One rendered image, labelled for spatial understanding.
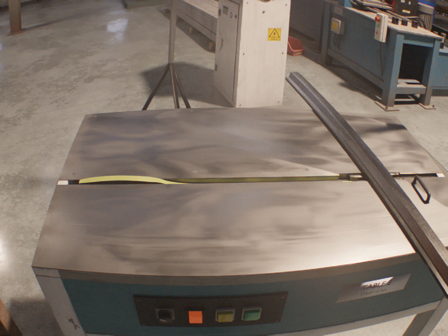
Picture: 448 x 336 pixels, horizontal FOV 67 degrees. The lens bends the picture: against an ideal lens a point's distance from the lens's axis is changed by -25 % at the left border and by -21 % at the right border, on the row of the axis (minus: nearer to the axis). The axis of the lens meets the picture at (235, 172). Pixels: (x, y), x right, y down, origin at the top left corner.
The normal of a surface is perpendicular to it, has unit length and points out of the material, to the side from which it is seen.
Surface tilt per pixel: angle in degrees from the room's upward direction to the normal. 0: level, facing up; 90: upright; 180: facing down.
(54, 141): 0
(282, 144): 0
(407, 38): 90
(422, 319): 90
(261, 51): 90
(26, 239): 0
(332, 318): 90
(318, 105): 75
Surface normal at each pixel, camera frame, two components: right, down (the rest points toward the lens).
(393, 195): -0.93, -0.14
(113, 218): 0.06, -0.84
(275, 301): 0.12, 0.55
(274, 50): 0.35, 0.53
